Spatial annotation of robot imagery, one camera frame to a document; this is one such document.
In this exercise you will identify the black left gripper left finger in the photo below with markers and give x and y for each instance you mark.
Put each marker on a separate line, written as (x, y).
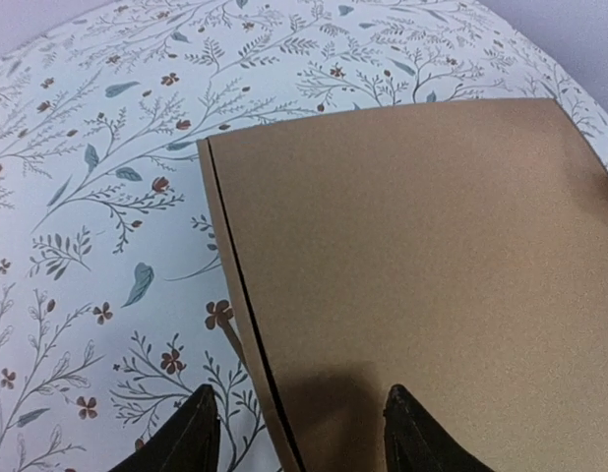
(188, 442)

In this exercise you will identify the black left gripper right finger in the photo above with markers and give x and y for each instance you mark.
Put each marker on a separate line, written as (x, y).
(416, 442)

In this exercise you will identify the brown cardboard box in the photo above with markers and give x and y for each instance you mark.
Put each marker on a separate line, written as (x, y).
(459, 249)

